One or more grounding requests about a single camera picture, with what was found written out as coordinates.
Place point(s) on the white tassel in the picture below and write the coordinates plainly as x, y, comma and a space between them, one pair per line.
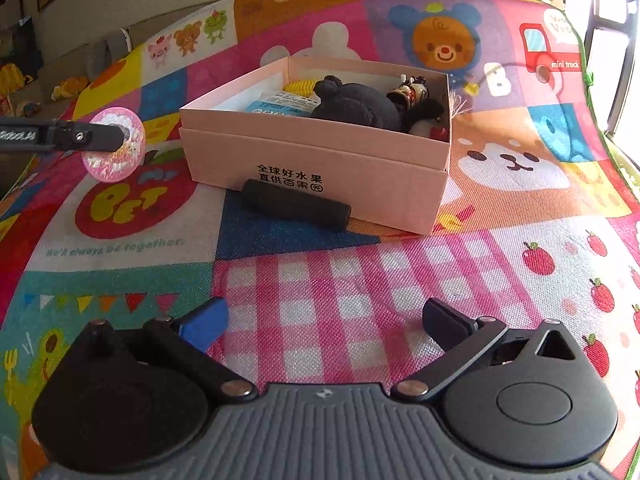
460, 105

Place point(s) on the black cabinet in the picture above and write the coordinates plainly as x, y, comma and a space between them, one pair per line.
25, 45

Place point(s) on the window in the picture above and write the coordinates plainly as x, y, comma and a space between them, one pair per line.
600, 50

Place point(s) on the small colourful toy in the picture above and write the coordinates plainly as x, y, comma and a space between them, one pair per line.
27, 108

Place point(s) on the pink cardboard box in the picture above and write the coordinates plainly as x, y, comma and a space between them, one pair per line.
310, 160

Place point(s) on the colourful printed play mat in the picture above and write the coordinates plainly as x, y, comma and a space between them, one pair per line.
350, 270

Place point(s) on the grey neck pillow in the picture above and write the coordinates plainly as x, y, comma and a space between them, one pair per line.
107, 50

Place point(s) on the yellow bag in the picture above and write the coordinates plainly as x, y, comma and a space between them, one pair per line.
12, 77

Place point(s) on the pink lidded jelly cup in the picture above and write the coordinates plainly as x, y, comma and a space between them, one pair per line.
117, 165

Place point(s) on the yellow corn toy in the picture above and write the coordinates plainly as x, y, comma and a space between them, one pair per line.
300, 86

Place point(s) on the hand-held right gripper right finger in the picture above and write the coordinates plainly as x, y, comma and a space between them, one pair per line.
445, 322

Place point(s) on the black foam cylinder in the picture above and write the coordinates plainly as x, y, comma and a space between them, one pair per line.
295, 202

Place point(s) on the orange plush toy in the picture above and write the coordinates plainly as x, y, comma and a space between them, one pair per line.
70, 87

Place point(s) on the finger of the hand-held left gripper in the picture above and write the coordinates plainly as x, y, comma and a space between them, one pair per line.
90, 137

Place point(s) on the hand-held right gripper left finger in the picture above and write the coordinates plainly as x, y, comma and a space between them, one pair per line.
202, 322

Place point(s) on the black plush toy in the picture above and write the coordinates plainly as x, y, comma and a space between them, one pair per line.
360, 105

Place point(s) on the beige sofa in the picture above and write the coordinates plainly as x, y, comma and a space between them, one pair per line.
165, 12

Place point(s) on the small black white toy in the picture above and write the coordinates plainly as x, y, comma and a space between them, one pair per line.
425, 112

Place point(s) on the blue white tissue packet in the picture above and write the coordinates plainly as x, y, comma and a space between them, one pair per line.
280, 105

